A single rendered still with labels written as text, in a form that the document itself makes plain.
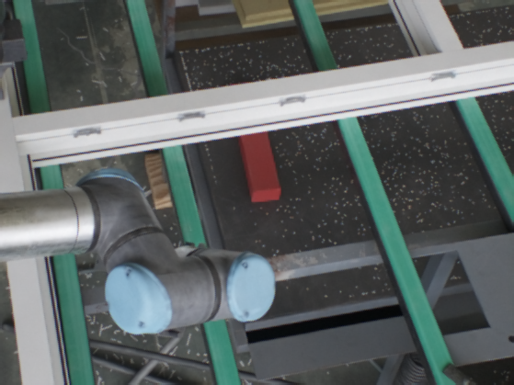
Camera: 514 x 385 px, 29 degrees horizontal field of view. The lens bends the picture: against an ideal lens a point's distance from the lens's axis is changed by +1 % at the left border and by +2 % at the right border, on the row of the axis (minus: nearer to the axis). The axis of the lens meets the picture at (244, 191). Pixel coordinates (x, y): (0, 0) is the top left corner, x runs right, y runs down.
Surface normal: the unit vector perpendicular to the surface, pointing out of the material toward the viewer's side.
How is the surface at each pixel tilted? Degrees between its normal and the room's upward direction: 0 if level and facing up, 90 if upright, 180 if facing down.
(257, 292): 53
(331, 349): 0
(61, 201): 25
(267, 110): 90
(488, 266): 0
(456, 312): 0
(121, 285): 64
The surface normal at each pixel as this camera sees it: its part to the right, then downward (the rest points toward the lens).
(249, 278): 0.71, 0.03
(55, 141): 0.25, 0.80
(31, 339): 0.07, -0.58
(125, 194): 0.44, -0.68
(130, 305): -0.72, 0.12
